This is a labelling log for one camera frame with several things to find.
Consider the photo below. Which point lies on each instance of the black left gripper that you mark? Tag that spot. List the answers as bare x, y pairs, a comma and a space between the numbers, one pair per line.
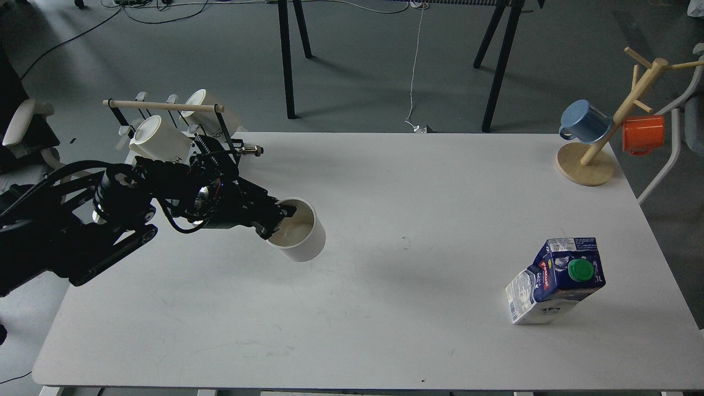
207, 192

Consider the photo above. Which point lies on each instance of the white mug black handle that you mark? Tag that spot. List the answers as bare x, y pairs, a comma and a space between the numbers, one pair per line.
301, 237

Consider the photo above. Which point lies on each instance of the blue white milk carton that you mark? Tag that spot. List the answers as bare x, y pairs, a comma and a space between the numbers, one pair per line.
564, 272

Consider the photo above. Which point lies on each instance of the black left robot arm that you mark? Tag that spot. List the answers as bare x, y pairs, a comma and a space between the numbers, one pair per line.
88, 215

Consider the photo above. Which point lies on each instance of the white mug rear on rack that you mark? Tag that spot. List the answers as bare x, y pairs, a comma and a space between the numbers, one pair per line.
209, 119

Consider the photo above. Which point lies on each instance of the white mug on rack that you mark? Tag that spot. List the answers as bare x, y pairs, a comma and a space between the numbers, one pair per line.
156, 139
209, 119

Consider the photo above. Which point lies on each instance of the white mug front on rack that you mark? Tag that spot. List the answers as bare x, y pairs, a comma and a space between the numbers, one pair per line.
156, 139

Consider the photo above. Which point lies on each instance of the white chair at left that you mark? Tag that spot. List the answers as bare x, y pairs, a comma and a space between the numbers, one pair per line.
27, 136

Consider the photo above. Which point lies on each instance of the wooden mug tree stand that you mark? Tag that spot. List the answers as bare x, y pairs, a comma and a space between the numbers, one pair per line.
586, 164

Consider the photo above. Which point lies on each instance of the black table leg right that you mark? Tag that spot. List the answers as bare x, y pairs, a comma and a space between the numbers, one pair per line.
516, 9

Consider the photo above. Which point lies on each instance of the blue metal mug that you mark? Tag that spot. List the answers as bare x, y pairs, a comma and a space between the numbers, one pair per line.
583, 121

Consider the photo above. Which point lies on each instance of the orange mug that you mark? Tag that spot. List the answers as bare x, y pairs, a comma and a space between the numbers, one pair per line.
643, 134

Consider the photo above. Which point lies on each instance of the grey white office chair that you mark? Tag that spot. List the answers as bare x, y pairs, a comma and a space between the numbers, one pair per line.
686, 116

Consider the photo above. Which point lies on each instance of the black wire mug rack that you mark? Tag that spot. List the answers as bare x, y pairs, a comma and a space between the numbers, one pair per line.
131, 113

